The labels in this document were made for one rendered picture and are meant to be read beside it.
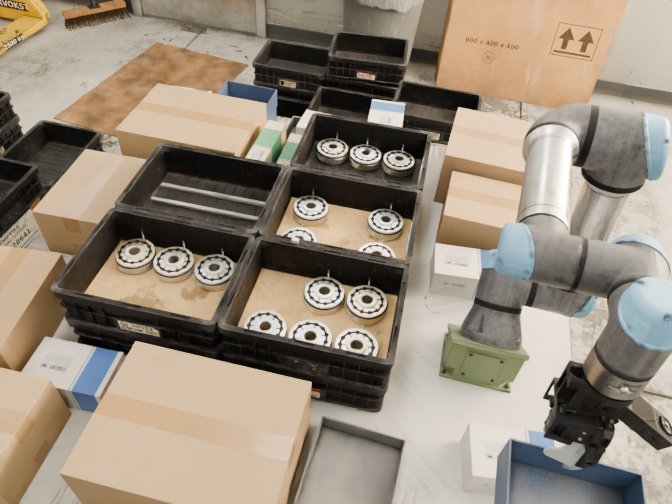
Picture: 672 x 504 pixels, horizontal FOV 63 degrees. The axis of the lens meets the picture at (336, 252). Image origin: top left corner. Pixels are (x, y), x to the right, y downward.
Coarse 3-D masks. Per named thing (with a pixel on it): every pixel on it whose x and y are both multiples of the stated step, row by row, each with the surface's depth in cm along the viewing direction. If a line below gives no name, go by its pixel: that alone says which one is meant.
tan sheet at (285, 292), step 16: (272, 272) 146; (256, 288) 142; (272, 288) 142; (288, 288) 143; (304, 288) 143; (352, 288) 144; (256, 304) 139; (272, 304) 139; (288, 304) 139; (304, 304) 140; (240, 320) 135; (288, 320) 136; (320, 320) 136; (336, 320) 137; (352, 320) 137; (384, 320) 138; (336, 336) 133; (384, 336) 134; (384, 352) 131
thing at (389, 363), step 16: (256, 240) 140; (272, 240) 140; (352, 256) 138; (240, 272) 132; (400, 304) 129; (224, 320) 123; (400, 320) 125; (240, 336) 122; (256, 336) 120; (272, 336) 120; (304, 352) 121; (320, 352) 119; (336, 352) 118; (352, 352) 119; (384, 368) 118
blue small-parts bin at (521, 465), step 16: (512, 448) 87; (528, 448) 85; (544, 448) 84; (512, 464) 89; (528, 464) 89; (544, 464) 88; (560, 464) 86; (608, 464) 83; (496, 480) 87; (512, 480) 87; (528, 480) 87; (544, 480) 88; (560, 480) 88; (576, 480) 88; (592, 480) 87; (608, 480) 86; (624, 480) 85; (640, 480) 82; (496, 496) 85; (512, 496) 86; (528, 496) 86; (544, 496) 86; (560, 496) 86; (576, 496) 86; (592, 496) 86; (608, 496) 86; (624, 496) 86; (640, 496) 81
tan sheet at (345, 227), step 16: (288, 208) 164; (336, 208) 165; (288, 224) 159; (336, 224) 160; (352, 224) 161; (320, 240) 156; (336, 240) 156; (352, 240) 156; (368, 240) 157; (400, 240) 158; (400, 256) 153
